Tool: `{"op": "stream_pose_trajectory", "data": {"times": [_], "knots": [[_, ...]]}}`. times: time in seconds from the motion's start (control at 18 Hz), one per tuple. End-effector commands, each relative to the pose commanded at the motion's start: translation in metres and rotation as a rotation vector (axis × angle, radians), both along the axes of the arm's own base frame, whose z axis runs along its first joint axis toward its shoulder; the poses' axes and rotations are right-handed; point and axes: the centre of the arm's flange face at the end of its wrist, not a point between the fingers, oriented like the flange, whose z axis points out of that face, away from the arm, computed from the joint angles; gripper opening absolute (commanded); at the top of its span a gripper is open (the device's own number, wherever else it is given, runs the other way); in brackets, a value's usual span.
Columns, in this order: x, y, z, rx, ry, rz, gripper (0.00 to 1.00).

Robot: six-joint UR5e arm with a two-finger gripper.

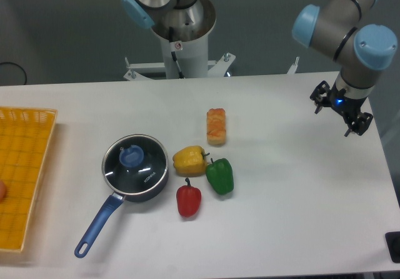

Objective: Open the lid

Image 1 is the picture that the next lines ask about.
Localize yellow bell pepper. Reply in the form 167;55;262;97
172;146;209;177

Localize red bell pepper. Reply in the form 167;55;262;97
176;178;202;218

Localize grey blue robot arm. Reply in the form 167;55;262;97
292;0;398;136

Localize glass pot lid blue knob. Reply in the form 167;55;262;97
102;134;169;196

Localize dark saucepan blue handle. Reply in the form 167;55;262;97
74;134;171;259

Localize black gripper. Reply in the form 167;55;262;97
310;73;374;137

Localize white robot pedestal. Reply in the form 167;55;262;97
121;0;216;79

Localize braided bread loaf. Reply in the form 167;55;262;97
206;108;226;146

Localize black corner device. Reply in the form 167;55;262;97
385;231;400;263

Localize green bell pepper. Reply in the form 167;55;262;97
206;158;234;195

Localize black floor cable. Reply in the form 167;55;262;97
0;61;28;86

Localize yellow woven tray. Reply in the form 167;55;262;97
1;106;58;253

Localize white metal base frame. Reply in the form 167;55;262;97
123;53;301;81

